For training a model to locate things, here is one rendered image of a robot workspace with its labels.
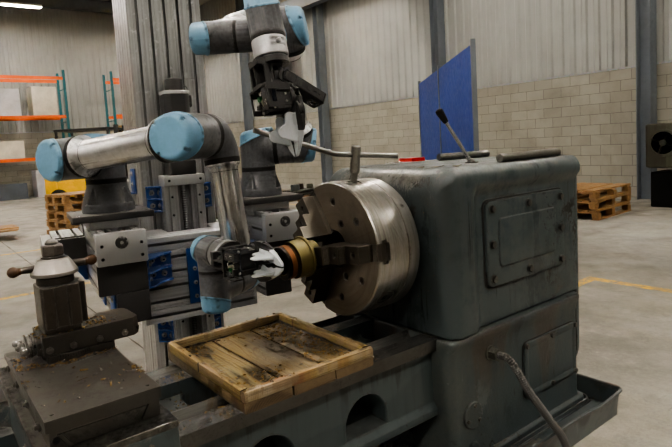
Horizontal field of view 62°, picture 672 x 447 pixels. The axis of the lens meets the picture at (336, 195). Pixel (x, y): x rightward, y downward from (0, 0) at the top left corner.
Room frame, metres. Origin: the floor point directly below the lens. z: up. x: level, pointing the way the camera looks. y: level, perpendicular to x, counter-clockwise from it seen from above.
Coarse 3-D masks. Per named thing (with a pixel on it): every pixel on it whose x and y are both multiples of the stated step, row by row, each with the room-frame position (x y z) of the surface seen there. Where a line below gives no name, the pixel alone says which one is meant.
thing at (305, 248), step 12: (300, 240) 1.21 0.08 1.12; (312, 240) 1.24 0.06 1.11; (288, 252) 1.17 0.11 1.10; (300, 252) 1.18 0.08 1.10; (312, 252) 1.19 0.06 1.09; (288, 264) 1.16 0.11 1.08; (300, 264) 1.18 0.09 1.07; (312, 264) 1.19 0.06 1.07; (288, 276) 1.17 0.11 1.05; (300, 276) 1.19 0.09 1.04
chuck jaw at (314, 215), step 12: (312, 192) 1.34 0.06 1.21; (300, 204) 1.31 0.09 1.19; (312, 204) 1.31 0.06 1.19; (300, 216) 1.31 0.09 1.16; (312, 216) 1.28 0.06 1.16; (324, 216) 1.30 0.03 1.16; (300, 228) 1.25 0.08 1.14; (312, 228) 1.26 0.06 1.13; (324, 228) 1.28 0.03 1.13; (324, 240) 1.30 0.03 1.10
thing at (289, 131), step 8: (288, 112) 1.17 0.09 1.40; (288, 120) 1.16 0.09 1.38; (296, 120) 1.17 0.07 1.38; (280, 128) 1.15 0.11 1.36; (288, 128) 1.16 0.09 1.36; (296, 128) 1.17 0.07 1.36; (280, 136) 1.14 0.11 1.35; (288, 136) 1.15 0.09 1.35; (296, 136) 1.16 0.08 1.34; (296, 144) 1.17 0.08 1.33; (296, 152) 1.17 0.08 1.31
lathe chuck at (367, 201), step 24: (336, 192) 1.26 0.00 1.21; (360, 192) 1.23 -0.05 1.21; (384, 192) 1.26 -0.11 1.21; (336, 216) 1.27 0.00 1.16; (360, 216) 1.20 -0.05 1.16; (384, 216) 1.20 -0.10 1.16; (336, 240) 1.34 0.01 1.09; (360, 240) 1.20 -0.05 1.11; (384, 264) 1.17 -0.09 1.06; (408, 264) 1.21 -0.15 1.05; (336, 288) 1.28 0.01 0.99; (360, 288) 1.21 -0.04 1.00; (384, 288) 1.19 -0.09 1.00; (336, 312) 1.29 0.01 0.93; (360, 312) 1.22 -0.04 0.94
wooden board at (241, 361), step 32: (256, 320) 1.34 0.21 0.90; (288, 320) 1.34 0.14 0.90; (192, 352) 1.19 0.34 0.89; (224, 352) 1.18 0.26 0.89; (256, 352) 1.17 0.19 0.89; (288, 352) 1.16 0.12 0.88; (320, 352) 1.15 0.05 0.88; (352, 352) 1.08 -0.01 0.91; (224, 384) 0.99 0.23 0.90; (256, 384) 1.00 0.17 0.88; (288, 384) 0.98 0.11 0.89; (320, 384) 1.03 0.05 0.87
